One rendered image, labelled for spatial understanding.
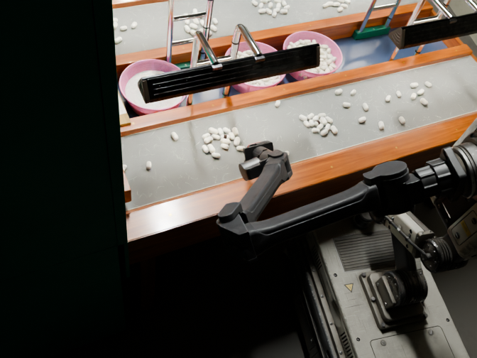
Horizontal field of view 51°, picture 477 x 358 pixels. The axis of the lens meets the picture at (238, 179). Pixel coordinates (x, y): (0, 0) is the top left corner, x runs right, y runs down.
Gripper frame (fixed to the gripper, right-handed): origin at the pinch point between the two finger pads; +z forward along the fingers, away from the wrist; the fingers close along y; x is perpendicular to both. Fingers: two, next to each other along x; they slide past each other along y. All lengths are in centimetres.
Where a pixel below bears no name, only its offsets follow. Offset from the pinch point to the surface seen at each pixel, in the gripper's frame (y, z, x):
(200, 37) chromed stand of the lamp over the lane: 9.4, 5.6, -38.4
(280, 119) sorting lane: -23.1, 21.5, -1.6
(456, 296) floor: -105, 11, 105
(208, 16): -5, 37, -43
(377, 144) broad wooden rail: -54, 2, 12
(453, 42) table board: -131, 43, -14
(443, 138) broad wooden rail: -84, -1, 15
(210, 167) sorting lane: 11.5, 10.3, 7.0
